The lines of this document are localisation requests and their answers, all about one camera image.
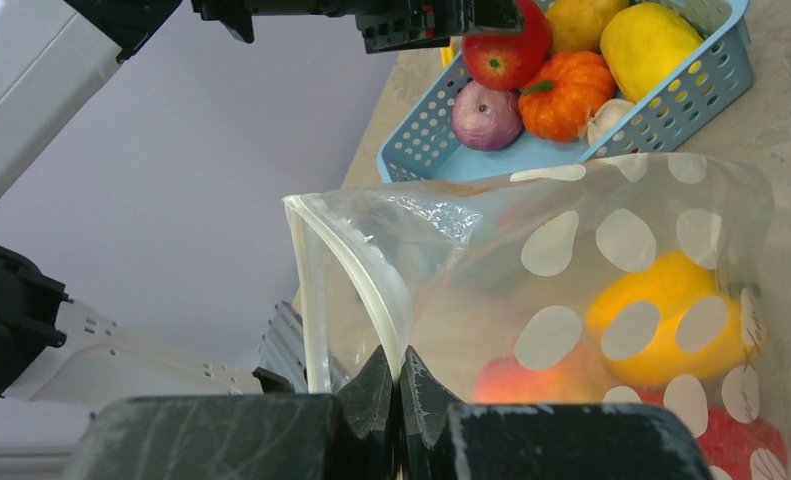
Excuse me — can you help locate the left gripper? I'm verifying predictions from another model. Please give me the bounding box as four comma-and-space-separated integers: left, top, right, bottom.
192, 0, 525, 54

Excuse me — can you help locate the small orange pumpkin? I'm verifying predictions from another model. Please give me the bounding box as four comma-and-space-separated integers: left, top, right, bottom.
518, 51, 616, 143

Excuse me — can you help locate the garlic bulb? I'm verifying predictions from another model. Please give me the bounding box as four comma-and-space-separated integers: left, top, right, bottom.
585, 98, 635, 146

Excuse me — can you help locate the red apple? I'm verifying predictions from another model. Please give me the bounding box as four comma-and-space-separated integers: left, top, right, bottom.
462, 1, 551, 91

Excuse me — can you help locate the yellow squash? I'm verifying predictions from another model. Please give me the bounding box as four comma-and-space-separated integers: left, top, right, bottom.
600, 2, 703, 103

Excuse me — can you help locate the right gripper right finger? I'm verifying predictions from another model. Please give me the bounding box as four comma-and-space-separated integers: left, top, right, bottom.
399, 347, 712, 479

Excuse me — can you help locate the red onion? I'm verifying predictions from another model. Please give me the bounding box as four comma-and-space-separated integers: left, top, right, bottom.
450, 81, 524, 151

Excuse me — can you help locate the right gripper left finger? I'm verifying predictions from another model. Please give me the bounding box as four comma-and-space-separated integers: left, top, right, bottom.
63, 348, 395, 479

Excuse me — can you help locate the aluminium rail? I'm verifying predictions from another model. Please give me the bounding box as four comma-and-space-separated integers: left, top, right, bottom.
259, 301, 308, 393

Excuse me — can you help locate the light blue plastic basket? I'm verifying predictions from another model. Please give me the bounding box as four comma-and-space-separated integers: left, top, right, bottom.
376, 0, 757, 184

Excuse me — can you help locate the red bell pepper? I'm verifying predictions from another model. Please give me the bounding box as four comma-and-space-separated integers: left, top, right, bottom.
637, 385, 789, 479

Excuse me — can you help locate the peach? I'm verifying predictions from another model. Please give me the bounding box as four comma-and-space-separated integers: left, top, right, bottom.
471, 342, 617, 404

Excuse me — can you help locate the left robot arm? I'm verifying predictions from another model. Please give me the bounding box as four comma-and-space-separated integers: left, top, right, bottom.
0, 1, 329, 408

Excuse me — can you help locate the yellow bell pepper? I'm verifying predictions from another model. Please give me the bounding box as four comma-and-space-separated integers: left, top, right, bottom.
585, 251, 769, 387

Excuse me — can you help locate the yellow lemon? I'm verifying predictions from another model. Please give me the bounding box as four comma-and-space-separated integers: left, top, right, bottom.
545, 0, 630, 53

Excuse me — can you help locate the polka dot zip bag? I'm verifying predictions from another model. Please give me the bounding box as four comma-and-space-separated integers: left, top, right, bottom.
284, 153, 787, 447

